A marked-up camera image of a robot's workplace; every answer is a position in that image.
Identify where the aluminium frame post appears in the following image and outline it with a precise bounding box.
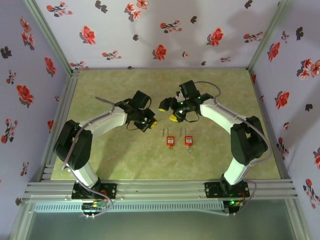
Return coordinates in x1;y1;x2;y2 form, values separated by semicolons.
22;0;76;73
284;199;312;240
8;199;36;240
246;0;294;71

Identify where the grey slotted cable duct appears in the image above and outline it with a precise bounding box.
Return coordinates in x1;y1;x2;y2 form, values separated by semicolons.
33;201;225;213

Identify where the thin aluminium frame rail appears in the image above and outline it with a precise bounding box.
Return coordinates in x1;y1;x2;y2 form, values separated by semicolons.
76;66;251;72

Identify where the aluminium side frame rail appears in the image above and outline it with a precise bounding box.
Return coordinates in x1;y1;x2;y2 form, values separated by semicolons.
29;69;80;182
248;69;293;180

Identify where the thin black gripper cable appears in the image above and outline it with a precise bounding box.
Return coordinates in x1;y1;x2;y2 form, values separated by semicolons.
184;111;201;124
126;119;142;131

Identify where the thin black left gripper cable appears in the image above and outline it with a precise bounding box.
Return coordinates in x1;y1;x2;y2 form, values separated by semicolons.
126;119;142;131

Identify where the thin black right gripper cable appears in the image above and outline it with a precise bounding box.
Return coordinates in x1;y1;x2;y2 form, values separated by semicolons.
184;111;201;124

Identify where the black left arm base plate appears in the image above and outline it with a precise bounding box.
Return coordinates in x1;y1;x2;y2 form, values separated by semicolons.
71;183;118;200

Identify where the red padlock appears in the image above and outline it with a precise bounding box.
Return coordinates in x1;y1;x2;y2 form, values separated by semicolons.
161;127;176;147
180;126;194;146

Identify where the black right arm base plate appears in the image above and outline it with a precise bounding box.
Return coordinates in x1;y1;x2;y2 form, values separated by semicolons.
204;181;251;200

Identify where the aluminium frame rail wide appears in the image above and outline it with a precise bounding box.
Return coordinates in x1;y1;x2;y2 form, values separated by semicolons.
23;179;299;202

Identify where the grey right arm cable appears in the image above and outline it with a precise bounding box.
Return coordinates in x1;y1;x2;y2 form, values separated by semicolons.
194;81;273;217

